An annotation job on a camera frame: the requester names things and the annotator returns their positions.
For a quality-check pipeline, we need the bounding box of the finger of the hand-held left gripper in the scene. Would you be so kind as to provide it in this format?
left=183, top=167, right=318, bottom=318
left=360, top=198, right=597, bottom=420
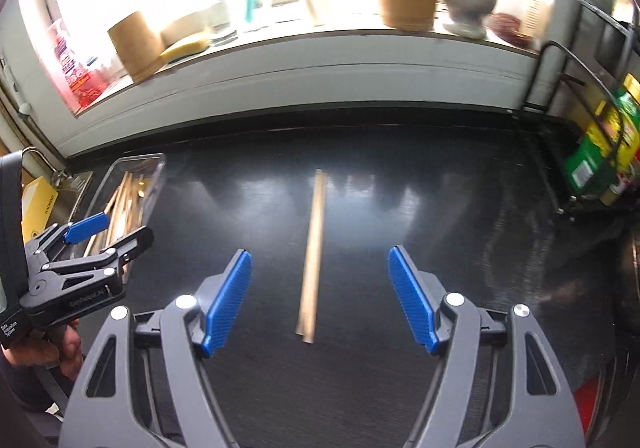
left=25, top=211, right=111, bottom=260
left=30, top=225, right=155, bottom=292

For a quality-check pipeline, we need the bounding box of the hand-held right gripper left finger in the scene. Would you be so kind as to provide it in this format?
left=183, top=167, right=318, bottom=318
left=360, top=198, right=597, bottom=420
left=59, top=249, right=253, bottom=448

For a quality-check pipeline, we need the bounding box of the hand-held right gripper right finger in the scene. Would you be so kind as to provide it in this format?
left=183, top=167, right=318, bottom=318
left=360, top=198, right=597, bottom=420
left=387, top=244, right=586, bottom=448

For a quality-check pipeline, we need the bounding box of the clear plastic container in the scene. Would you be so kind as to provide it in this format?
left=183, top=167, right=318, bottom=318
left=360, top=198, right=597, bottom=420
left=70, top=153, right=167, bottom=279

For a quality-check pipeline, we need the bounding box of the light wooden chopstick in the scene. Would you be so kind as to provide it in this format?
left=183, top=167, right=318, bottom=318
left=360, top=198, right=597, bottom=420
left=296, top=169, right=323, bottom=336
left=302, top=170, right=328, bottom=344

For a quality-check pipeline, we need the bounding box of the person's left hand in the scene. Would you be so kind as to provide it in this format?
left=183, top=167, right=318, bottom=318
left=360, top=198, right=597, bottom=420
left=0, top=319, right=85, bottom=381

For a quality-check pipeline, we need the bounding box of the yellow cardboard box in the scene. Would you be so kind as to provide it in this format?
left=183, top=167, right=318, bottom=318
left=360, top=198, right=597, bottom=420
left=20, top=176, right=60, bottom=239

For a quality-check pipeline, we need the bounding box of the steel sink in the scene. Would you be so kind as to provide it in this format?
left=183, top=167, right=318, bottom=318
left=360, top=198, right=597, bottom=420
left=52, top=170, right=93, bottom=229

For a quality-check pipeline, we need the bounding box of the chrome faucet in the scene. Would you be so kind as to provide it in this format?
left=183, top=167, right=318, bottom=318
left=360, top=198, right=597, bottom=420
left=22, top=146, right=71, bottom=181

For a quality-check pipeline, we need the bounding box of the clear glass jar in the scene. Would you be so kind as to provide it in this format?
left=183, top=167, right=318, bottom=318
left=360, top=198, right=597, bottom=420
left=87, top=55, right=121, bottom=84

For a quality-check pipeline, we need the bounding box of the small bamboo cup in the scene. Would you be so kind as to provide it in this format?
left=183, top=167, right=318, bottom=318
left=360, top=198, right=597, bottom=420
left=107, top=10, right=166, bottom=84

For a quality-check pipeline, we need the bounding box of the yellow sponge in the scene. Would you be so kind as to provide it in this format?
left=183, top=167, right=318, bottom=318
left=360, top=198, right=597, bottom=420
left=160, top=33, right=211, bottom=64

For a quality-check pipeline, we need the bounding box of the green seasoning box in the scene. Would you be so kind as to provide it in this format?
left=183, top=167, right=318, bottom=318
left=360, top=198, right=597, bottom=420
left=564, top=138, right=618, bottom=194

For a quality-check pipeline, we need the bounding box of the short drinking glass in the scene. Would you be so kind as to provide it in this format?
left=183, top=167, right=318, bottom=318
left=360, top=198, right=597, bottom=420
left=207, top=0, right=240, bottom=41

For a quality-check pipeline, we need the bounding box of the green yellow-capped bottle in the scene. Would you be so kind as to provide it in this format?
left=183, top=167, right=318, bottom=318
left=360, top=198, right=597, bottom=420
left=585, top=74, right=640, bottom=184

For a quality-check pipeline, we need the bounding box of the black metal rack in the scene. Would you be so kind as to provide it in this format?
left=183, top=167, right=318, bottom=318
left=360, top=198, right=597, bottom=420
left=510, top=0, right=640, bottom=219

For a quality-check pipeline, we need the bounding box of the jar of dried chili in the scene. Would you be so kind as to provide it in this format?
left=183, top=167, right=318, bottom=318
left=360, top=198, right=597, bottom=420
left=487, top=0, right=548, bottom=49

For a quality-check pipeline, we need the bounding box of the grey stone mortar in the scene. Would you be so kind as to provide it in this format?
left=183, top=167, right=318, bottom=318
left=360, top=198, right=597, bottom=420
left=439, top=0, right=498, bottom=39

